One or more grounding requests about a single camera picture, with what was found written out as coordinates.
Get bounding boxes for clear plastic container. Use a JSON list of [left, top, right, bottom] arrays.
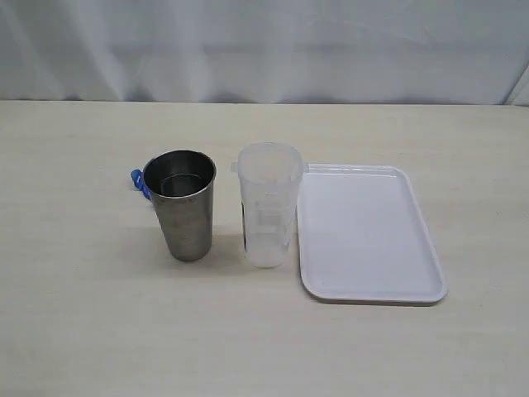
[[231, 142, 306, 268]]

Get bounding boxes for stainless steel cup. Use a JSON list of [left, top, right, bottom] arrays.
[[143, 150, 217, 261]]

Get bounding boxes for blue container lid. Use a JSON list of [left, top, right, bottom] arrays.
[[131, 169, 151, 201]]

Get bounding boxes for white plastic tray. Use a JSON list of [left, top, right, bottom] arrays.
[[298, 163, 447, 305]]

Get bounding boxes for white backdrop curtain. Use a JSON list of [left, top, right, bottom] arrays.
[[1, 1, 528, 106]]

